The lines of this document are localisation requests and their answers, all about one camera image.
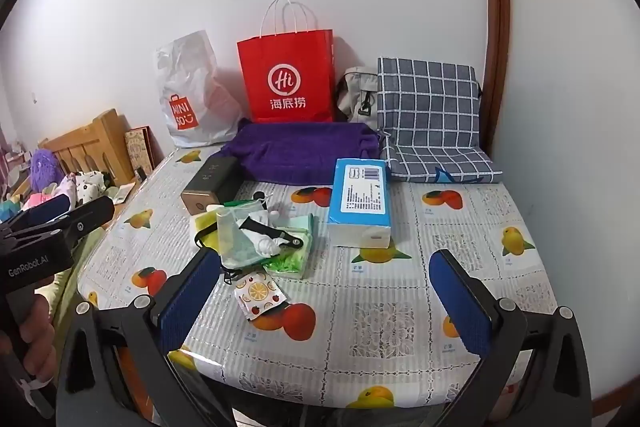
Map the white spotted plush toy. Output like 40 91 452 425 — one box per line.
75 171 108 202

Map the green packet of cloths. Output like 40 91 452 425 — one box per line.
216 199 273 269

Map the yellow black pouch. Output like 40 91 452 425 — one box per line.
191 212 238 283

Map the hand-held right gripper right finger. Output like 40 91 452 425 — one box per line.
420 249 594 427

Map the red paper bag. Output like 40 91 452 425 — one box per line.
236 0 335 124

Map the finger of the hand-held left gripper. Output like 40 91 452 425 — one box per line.
20 193 71 220
50 197 116 240

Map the green tissue packet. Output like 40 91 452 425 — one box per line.
262 213 317 280

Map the white plastic bag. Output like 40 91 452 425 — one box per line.
154 30 246 148

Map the yellow green bed sheet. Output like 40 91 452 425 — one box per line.
52 227 106 333

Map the beige fabric bag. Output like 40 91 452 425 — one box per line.
335 67 379 128

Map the purple plush toy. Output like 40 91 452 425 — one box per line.
27 148 66 192

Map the grey checked cushion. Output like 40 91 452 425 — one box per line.
376 57 503 184

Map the fruit-print sachet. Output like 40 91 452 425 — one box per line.
234 271 287 322

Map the white cloth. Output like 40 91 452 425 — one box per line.
255 238 287 259

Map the wooden headboard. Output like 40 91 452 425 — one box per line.
39 108 136 188

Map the wooden door frame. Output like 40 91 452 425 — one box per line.
475 0 511 158

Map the black watch strap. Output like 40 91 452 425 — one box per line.
236 217 306 254

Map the brown rectangular box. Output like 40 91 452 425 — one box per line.
180 155 246 216

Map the purple towel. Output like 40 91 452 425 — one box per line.
218 118 382 184

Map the brown patterned box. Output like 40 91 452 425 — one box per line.
124 125 157 182

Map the fruit-print tablecloth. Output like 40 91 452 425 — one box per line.
75 147 558 410

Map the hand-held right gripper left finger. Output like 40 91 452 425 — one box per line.
56 249 236 427

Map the person's left hand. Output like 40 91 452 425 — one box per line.
0 302 57 383

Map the blue tissue pack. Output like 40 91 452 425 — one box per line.
327 158 392 248

